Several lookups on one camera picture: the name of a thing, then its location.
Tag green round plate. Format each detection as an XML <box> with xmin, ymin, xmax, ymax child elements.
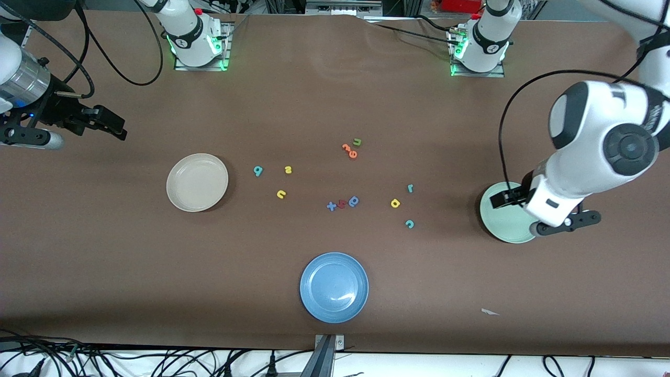
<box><xmin>479</xmin><ymin>181</ymin><xmax>544</xmax><ymax>245</ymax></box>

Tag beige round plate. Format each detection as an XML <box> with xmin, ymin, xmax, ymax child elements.
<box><xmin>166</xmin><ymin>153</ymin><xmax>229</xmax><ymax>213</ymax></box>

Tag brown table cover sheet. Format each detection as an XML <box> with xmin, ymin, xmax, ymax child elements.
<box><xmin>0</xmin><ymin>10</ymin><xmax>670</xmax><ymax>358</ymax></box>

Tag blue round plate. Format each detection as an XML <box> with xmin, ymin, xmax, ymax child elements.
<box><xmin>299</xmin><ymin>252</ymin><xmax>370</xmax><ymax>324</ymax></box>

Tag red box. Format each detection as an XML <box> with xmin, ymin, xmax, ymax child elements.
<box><xmin>441</xmin><ymin>0</ymin><xmax>483</xmax><ymax>14</ymax></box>

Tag grey metal equipment box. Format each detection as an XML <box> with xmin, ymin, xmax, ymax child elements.
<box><xmin>305</xmin><ymin>0</ymin><xmax>384</xmax><ymax>16</ymax></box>

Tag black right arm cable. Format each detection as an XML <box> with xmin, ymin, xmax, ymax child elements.
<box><xmin>0</xmin><ymin>0</ymin><xmax>164</xmax><ymax>100</ymax></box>

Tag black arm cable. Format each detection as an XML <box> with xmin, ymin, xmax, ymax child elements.
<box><xmin>0</xmin><ymin>0</ymin><xmax>164</xmax><ymax>100</ymax></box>
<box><xmin>497</xmin><ymin>0</ymin><xmax>670</xmax><ymax>195</ymax></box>

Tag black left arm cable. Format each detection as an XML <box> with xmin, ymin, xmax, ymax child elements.
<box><xmin>497</xmin><ymin>0</ymin><xmax>670</xmax><ymax>195</ymax></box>

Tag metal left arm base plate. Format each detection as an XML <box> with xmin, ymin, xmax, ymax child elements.
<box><xmin>448</xmin><ymin>26</ymin><xmax>506</xmax><ymax>78</ymax></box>

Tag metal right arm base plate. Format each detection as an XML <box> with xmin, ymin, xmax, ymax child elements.
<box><xmin>174</xmin><ymin>21</ymin><xmax>233</xmax><ymax>72</ymax></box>

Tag black base cable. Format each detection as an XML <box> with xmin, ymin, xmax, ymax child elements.
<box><xmin>364</xmin><ymin>18</ymin><xmax>461</xmax><ymax>48</ymax></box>
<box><xmin>415</xmin><ymin>14</ymin><xmax>455</xmax><ymax>33</ymax></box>

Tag grey metal camera mount bracket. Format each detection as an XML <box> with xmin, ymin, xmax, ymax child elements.
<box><xmin>301</xmin><ymin>334</ymin><xmax>346</xmax><ymax>377</ymax></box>

